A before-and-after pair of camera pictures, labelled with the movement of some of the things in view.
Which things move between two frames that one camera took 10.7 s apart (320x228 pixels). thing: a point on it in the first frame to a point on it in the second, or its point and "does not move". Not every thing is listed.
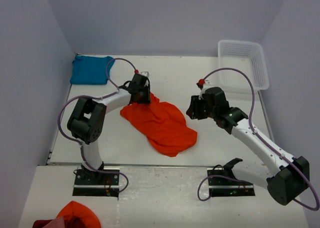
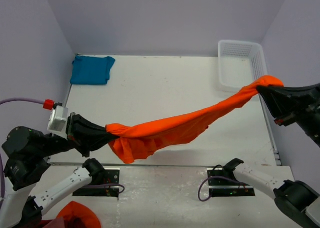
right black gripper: [193, 110] to [295, 101]
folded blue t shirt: [90, 69] does not move
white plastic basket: [248, 56] does not move
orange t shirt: [164, 124] to [134, 142]
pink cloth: [58, 222] does not move
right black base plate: [227, 187] does not move
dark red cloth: [41, 223] does not move
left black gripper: [146, 99] to [87, 135]
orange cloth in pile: [76, 215] does not move
